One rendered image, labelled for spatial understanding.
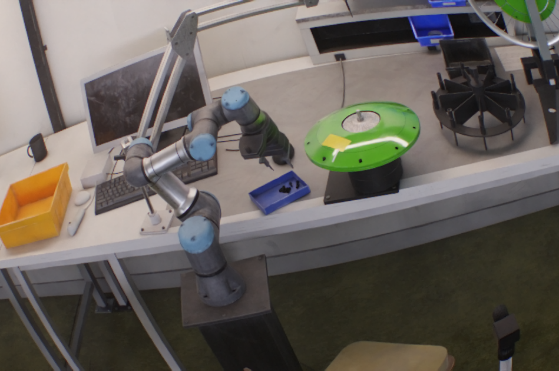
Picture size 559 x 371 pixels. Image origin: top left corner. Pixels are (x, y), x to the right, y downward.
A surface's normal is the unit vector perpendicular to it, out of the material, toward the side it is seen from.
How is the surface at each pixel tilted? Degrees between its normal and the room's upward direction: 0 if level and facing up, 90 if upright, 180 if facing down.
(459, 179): 90
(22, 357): 0
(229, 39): 90
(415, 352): 0
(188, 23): 90
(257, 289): 0
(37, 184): 86
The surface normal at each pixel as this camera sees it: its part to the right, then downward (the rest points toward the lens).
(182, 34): 0.39, 0.40
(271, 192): -0.29, -0.80
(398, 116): 0.01, -0.83
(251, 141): -0.36, -0.44
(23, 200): -0.05, 0.50
